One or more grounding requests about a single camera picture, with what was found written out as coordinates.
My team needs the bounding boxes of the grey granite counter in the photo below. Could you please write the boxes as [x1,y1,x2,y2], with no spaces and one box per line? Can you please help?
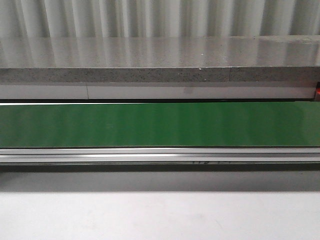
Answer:
[0,35,320,102]

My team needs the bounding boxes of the green conveyor belt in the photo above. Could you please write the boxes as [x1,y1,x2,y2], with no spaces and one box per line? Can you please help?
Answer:
[0,101,320,172]

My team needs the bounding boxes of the white pleated curtain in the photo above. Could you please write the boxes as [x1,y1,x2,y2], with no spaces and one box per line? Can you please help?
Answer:
[0,0,320,38]

